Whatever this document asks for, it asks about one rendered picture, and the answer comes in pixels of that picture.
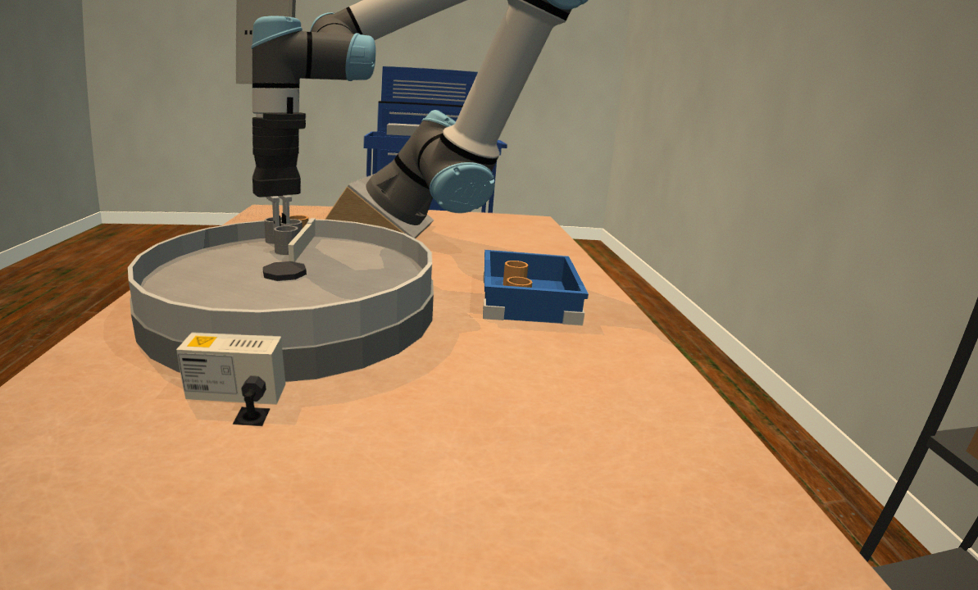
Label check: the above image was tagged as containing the blue open crate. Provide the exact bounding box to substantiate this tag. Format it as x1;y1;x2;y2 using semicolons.
483;250;589;325

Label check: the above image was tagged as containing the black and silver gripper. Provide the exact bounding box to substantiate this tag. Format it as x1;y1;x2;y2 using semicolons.
252;88;306;233

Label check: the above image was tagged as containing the grey round turning table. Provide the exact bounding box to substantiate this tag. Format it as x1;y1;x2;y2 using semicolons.
128;218;434;426

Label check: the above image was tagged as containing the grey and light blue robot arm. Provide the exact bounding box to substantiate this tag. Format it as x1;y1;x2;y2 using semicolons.
252;0;588;225

